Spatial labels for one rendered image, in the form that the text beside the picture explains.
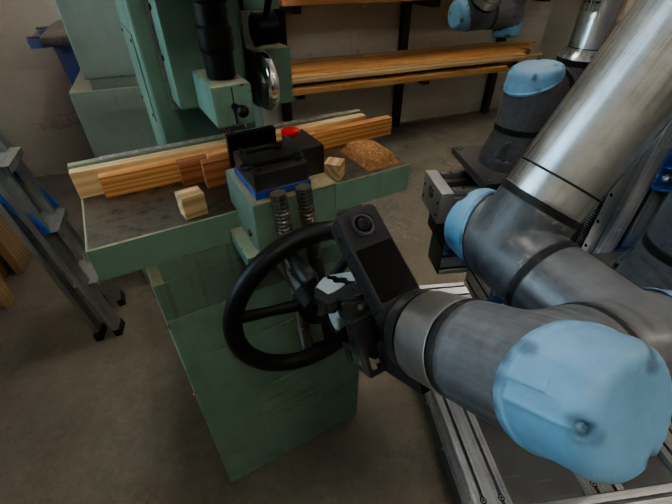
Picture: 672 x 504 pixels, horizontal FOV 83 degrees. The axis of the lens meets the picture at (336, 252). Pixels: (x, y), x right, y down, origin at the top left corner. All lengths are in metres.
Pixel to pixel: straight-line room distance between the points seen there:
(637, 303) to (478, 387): 0.13
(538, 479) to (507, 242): 0.93
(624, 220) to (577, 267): 0.60
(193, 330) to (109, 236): 0.24
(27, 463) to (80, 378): 0.30
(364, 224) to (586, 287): 0.18
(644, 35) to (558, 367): 0.25
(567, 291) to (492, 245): 0.07
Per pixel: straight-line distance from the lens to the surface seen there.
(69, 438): 1.63
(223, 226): 0.68
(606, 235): 0.94
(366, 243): 0.35
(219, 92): 0.72
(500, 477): 1.16
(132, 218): 0.72
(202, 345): 0.84
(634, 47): 0.38
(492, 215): 0.37
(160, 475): 1.44
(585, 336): 0.23
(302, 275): 0.48
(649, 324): 0.31
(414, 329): 0.29
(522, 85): 1.00
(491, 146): 1.06
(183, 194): 0.67
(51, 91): 3.18
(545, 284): 0.33
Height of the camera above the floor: 1.25
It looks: 38 degrees down
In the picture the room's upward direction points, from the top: straight up
